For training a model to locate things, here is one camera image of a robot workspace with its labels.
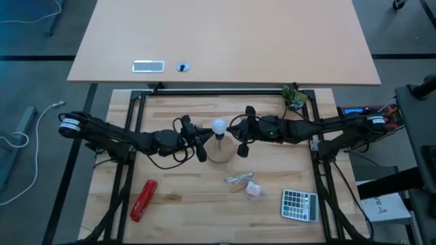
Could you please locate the black equipment stand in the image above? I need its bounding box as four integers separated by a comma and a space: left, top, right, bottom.
356, 73, 436, 245

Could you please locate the silver desk outlet plate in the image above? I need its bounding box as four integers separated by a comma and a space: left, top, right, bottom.
131, 60, 166, 74

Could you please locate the lamp with round wooden base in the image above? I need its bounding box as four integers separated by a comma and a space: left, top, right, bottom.
206, 134, 236, 163

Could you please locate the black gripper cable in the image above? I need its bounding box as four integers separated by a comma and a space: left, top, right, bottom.
142, 117, 196, 170
226, 114, 256, 146

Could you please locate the red electronics board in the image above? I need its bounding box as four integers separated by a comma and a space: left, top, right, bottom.
337, 104, 405, 130

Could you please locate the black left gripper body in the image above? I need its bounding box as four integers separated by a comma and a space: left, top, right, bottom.
176, 114, 208, 163

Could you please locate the white cable with plug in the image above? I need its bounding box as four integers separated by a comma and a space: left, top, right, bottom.
245, 180, 263, 199

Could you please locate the beige office desk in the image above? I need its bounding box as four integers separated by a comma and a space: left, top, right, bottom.
67, 0, 382, 86

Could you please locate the white lightbulb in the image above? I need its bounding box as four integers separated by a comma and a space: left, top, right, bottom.
211, 118, 228, 140

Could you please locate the white printed paper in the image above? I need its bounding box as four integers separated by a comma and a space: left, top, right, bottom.
360, 192, 412, 224

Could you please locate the small potted succulent plant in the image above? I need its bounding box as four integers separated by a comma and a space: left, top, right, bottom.
281, 84, 307, 110

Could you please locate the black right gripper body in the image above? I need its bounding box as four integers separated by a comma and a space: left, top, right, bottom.
237, 105, 279, 158

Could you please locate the black aluminium table frame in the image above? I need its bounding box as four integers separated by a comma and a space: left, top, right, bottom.
76, 88, 372, 245

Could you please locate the red stapler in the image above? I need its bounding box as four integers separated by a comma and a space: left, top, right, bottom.
130, 179, 159, 223

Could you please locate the grey desk calculator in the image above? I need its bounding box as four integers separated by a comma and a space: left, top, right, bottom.
281, 189, 320, 223

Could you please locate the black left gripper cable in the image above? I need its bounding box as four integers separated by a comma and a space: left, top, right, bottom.
142, 117, 196, 170

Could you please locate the white floor cable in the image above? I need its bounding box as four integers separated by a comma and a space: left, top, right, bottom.
0, 0, 63, 25
0, 100, 66, 207

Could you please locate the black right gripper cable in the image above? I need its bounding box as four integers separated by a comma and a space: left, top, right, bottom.
226, 114, 256, 146

